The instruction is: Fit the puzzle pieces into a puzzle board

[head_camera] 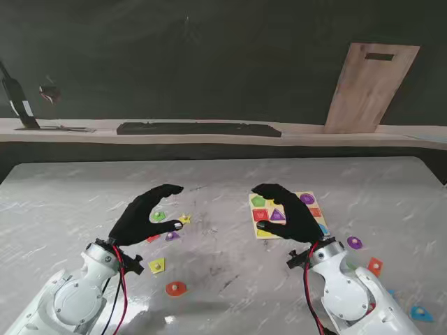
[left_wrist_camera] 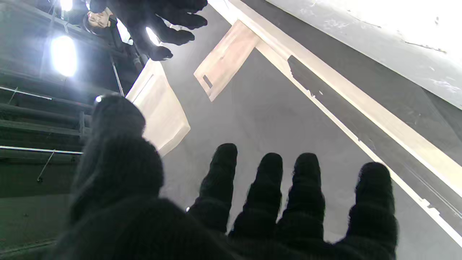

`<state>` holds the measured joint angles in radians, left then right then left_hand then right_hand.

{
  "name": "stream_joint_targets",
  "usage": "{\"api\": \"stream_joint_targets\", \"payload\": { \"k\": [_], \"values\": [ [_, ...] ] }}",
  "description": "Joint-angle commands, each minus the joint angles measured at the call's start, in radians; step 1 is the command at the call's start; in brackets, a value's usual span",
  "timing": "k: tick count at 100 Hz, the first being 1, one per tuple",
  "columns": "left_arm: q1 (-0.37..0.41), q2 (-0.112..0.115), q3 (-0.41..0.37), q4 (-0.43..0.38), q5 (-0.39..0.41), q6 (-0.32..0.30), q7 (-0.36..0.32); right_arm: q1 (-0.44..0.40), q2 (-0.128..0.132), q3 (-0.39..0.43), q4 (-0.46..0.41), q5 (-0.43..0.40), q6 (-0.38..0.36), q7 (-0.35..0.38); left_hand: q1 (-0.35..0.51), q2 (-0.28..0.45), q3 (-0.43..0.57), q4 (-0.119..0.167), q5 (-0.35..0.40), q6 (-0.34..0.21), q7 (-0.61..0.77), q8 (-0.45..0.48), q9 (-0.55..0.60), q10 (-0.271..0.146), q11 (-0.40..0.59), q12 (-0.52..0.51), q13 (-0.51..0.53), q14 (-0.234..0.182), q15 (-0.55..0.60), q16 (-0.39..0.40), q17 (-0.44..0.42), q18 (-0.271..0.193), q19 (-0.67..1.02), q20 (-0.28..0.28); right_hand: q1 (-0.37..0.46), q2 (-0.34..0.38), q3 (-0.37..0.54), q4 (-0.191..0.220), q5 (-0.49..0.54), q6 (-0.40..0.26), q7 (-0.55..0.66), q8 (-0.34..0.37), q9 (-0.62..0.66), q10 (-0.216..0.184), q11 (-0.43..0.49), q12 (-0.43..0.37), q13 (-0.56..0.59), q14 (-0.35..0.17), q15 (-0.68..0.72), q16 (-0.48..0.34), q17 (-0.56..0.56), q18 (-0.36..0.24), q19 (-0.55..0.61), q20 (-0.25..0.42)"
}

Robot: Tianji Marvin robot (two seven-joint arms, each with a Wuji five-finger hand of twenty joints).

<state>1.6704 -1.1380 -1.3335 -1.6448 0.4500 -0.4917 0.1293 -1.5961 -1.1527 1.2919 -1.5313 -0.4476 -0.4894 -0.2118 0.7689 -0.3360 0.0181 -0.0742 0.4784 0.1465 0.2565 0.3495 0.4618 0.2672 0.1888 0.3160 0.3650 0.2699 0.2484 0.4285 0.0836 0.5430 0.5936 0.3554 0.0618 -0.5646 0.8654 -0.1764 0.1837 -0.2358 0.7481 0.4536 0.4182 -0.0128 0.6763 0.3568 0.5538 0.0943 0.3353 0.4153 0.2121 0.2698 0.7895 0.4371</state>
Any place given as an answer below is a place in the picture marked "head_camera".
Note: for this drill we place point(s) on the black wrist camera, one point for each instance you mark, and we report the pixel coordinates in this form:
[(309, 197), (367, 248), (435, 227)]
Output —
[(134, 263), (297, 260)]

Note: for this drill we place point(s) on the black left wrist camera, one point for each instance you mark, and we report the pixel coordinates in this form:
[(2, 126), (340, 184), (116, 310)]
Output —
[(134, 263)]

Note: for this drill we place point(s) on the wooden shape puzzle board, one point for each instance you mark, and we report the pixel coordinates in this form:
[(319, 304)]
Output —
[(260, 213)]

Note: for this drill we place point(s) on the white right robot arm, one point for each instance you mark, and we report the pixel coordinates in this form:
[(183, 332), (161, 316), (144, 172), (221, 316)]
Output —
[(352, 296)]

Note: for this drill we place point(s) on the blue semicircle puzzle piece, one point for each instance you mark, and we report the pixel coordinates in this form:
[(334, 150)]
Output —
[(420, 313)]

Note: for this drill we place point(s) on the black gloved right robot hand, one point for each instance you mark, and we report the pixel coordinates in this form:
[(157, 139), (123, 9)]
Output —
[(300, 223)]

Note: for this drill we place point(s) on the purple triangle puzzle piece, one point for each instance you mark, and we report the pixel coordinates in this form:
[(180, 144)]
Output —
[(172, 236)]

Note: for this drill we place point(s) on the red square puzzle piece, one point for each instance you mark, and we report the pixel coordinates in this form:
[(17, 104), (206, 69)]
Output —
[(153, 239)]

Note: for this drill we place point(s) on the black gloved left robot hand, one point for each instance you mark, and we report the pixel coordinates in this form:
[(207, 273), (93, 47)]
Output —
[(134, 223)]

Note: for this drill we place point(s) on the wine glass with red wine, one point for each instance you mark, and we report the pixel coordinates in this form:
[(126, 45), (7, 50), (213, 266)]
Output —
[(50, 93)]

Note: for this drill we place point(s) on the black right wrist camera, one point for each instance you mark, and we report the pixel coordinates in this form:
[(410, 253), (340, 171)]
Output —
[(297, 260)]

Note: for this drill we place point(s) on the yellow star puzzle piece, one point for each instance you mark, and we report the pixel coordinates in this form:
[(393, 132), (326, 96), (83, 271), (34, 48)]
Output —
[(185, 219)]

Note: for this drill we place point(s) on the long black tray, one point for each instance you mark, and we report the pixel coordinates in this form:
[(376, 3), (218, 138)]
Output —
[(199, 129)]

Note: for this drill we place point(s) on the orange oval puzzle piece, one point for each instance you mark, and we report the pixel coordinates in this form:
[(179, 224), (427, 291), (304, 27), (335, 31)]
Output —
[(175, 289)]

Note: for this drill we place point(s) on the orange rectangle puzzle piece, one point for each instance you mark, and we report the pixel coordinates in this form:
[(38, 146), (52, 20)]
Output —
[(375, 267)]

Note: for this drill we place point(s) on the green pentagon puzzle piece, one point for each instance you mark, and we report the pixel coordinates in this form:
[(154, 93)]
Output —
[(158, 216)]

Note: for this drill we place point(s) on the dark wine bottle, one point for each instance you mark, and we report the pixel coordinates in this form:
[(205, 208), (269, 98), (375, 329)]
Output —
[(17, 97)]

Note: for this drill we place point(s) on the wooden cutting board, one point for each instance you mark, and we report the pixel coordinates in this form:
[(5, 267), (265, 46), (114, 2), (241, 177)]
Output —
[(370, 90)]

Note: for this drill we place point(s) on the purple circle puzzle piece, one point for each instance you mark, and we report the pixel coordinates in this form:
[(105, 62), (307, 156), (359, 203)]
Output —
[(354, 242)]

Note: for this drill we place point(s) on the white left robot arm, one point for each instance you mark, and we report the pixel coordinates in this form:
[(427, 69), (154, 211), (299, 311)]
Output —
[(70, 296)]

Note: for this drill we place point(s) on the light wooden shelf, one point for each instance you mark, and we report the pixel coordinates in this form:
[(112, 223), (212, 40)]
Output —
[(70, 135)]

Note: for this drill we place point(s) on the yellow trapezoid puzzle piece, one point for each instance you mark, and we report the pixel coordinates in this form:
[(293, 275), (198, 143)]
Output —
[(157, 266)]

